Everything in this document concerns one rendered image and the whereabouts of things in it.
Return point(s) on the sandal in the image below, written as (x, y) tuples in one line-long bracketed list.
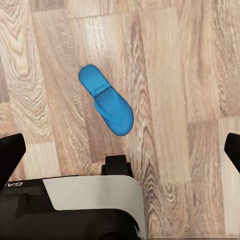
[(115, 110)]

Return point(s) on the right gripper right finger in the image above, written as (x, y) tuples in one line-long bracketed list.
[(232, 149)]

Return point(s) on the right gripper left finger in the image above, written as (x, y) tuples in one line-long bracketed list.
[(12, 150)]

